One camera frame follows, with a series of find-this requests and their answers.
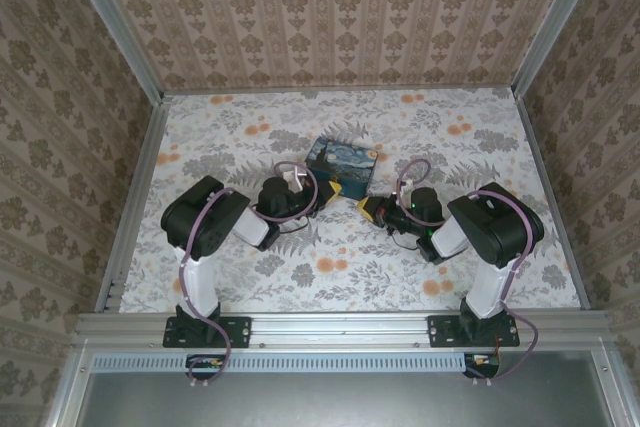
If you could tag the starry night print box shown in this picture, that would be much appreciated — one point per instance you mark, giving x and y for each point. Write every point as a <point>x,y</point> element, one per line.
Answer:
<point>345,157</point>

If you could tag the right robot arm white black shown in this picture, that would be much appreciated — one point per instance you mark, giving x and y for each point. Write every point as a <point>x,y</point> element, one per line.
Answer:
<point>492,292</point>

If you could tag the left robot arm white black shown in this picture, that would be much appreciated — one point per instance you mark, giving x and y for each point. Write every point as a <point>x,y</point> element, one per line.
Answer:
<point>200,282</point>

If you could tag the floral patterned table covering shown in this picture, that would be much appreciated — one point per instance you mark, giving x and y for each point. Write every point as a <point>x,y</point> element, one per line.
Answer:
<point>350,277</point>

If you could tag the grey metal panel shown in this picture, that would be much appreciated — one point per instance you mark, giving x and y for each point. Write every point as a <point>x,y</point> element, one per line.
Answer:
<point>325,402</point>

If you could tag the aluminium mounting rail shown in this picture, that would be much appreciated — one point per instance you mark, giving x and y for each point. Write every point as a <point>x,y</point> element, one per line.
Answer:
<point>340,329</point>

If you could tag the aluminium side rail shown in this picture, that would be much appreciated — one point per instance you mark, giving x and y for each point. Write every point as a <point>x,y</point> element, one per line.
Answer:
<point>145,167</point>
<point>545,177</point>

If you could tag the aluminium frame post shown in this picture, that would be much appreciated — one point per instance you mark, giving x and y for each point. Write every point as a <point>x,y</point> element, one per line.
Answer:
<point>115,27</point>
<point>552,22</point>

